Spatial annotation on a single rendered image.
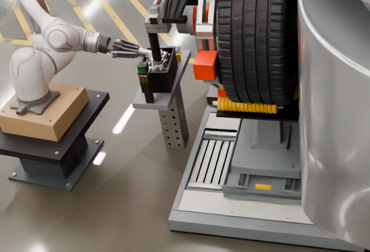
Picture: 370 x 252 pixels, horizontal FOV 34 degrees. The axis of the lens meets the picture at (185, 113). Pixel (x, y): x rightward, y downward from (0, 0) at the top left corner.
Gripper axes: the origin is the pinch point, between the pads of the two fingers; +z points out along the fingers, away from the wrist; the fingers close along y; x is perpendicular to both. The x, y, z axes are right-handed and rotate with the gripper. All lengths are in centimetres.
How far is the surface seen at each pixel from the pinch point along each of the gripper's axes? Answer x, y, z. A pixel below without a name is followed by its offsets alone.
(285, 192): 37, -27, 70
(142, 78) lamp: 11.0, -3.5, -0.1
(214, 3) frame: -41, -18, 25
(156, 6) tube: -32.2, -13.8, 3.8
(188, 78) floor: 69, 75, 15
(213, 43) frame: -29.1, -25.1, 27.0
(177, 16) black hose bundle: -32.6, -17.7, 12.1
